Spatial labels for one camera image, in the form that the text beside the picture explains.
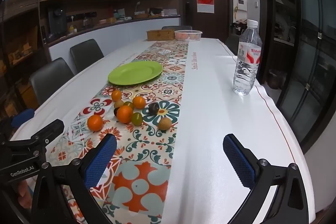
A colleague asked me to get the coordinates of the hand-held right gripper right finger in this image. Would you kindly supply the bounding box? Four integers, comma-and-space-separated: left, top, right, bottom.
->
223, 133, 309, 224

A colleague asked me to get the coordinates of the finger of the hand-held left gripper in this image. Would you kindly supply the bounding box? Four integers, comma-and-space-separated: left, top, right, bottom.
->
30, 119, 65, 153
9, 109, 35, 128

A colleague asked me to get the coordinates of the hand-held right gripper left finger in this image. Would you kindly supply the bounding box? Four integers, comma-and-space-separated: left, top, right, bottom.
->
30, 133, 118, 224

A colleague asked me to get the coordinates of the large orange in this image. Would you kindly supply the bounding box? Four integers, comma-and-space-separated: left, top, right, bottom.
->
116, 105, 134, 124

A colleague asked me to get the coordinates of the green brown tomato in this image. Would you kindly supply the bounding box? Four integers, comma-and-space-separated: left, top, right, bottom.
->
131, 112, 143, 126

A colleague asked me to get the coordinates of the dark purple tomato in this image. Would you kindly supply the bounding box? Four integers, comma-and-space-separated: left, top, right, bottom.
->
148, 103, 160, 116

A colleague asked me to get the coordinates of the green plate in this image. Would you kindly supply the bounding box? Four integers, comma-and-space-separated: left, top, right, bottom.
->
108, 60, 164, 85

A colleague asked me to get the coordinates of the person's left hand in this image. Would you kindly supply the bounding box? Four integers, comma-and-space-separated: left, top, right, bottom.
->
16, 179, 36, 210

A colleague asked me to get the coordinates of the patterned table runner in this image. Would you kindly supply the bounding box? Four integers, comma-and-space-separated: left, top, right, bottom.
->
46, 40, 190, 224

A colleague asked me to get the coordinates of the dark wooden shelving unit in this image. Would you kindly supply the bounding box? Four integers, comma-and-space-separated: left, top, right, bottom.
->
0, 0, 50, 119

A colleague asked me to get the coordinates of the clear plastic water bottle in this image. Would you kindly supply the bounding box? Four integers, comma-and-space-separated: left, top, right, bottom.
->
233, 19, 263, 95

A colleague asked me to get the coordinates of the black coffee machine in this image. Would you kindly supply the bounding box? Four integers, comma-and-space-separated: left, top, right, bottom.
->
48, 7, 67, 39

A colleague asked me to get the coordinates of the white counter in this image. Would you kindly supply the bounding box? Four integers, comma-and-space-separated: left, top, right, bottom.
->
47, 15, 181, 62

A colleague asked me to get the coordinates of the dark bag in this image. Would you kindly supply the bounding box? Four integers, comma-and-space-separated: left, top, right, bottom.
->
231, 20, 248, 35

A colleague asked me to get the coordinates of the white plastic basket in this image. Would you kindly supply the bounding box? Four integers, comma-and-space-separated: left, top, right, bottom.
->
174, 29, 203, 41

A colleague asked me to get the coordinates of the glass sliding door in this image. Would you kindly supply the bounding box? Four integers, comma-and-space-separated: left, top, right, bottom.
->
262, 0, 336, 153

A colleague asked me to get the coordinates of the wooden box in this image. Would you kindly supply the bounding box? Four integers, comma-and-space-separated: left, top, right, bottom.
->
146, 29, 176, 41

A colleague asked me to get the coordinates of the dark wooden door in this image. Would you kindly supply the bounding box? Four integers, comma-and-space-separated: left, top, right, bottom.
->
178, 0, 233, 42

